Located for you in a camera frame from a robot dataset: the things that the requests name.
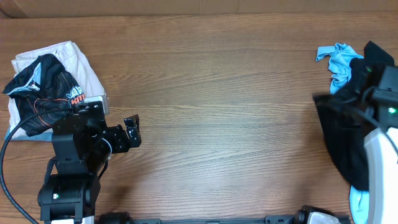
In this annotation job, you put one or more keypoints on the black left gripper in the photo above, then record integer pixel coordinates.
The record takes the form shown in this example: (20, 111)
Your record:
(122, 144)

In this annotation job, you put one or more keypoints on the black t-shirt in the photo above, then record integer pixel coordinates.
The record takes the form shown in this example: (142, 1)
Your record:
(343, 129)

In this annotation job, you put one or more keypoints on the light blue t-shirt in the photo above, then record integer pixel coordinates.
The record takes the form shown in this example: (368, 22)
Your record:
(340, 57)

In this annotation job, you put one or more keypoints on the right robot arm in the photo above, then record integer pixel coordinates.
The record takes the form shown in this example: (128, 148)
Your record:
(380, 146)

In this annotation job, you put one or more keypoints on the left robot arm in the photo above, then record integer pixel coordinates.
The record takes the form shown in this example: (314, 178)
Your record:
(82, 148)

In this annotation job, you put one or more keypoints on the black orange printed jersey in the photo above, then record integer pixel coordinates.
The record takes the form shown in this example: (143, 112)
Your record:
(43, 86)

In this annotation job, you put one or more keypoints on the beige folded garment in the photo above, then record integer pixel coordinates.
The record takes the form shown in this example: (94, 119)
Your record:
(74, 61)

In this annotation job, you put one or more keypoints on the grey blue folded cloth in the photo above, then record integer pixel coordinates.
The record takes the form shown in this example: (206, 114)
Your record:
(20, 135)

